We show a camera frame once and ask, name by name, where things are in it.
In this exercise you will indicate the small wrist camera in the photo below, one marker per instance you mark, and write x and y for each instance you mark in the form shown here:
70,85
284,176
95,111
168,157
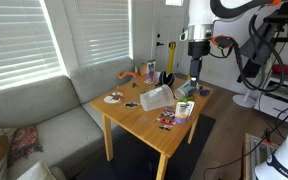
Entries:
184,35

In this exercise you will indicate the red object on shelf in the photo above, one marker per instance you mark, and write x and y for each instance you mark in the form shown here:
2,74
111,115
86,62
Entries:
280,69

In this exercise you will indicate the silver metal cup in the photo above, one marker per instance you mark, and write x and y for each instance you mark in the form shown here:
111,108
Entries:
184,90

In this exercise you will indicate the black ninja sticker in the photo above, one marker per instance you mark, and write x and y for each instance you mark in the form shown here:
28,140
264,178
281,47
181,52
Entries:
131,105

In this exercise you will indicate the wooden crate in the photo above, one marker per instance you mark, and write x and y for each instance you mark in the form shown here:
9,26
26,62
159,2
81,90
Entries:
249,156

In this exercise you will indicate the plain white cushion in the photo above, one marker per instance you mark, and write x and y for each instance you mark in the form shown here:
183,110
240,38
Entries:
37,172

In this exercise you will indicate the red floral cloth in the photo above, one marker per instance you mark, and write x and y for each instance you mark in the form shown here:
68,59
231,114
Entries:
24,141

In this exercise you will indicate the green dinosaur sticker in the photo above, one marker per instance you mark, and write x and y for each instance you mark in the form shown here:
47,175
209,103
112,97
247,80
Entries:
149,81

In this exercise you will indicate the black glasses case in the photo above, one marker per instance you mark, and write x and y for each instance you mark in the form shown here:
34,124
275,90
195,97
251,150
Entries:
167,79

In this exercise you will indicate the orange squid plush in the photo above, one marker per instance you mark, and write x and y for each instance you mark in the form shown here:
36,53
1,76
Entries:
127,75

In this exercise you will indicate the wooden table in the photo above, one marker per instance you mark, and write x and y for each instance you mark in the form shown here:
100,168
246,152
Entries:
140,123

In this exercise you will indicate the white shelf unit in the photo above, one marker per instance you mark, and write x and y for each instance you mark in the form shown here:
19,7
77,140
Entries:
277,100

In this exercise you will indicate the grey sofa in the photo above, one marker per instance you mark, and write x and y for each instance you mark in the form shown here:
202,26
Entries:
50,100

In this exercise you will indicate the small dark character sticker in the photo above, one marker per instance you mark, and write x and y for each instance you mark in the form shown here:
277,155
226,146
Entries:
135,85

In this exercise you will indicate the white food pouch green cap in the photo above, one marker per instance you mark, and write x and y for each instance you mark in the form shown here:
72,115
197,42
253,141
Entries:
183,112

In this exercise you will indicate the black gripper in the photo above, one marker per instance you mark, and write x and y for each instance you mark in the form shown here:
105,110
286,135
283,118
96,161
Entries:
199,48

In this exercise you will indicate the black camera stand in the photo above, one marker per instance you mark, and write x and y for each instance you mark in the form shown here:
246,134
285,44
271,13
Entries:
260,46

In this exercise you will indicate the dark rug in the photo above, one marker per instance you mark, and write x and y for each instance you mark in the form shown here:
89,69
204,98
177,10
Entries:
134,160

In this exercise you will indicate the small snack packet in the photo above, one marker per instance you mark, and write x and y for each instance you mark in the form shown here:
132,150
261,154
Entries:
167,116

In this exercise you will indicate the white door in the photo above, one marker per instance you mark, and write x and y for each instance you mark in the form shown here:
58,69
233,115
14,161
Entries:
165,23

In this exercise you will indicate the blue toy car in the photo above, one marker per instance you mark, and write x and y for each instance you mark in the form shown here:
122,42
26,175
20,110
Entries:
204,92

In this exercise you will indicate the clear plastic cup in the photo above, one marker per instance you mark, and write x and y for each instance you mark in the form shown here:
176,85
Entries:
157,98

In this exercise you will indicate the yellow standing pole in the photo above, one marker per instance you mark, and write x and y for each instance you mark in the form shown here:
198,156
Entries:
171,58

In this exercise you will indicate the white window blind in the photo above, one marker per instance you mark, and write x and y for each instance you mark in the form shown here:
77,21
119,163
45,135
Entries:
104,30
17,40

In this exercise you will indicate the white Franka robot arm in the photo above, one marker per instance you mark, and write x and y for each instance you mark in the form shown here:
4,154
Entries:
200,13

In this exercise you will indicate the small black red sticker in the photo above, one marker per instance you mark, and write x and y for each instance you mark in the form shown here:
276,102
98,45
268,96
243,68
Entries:
165,127

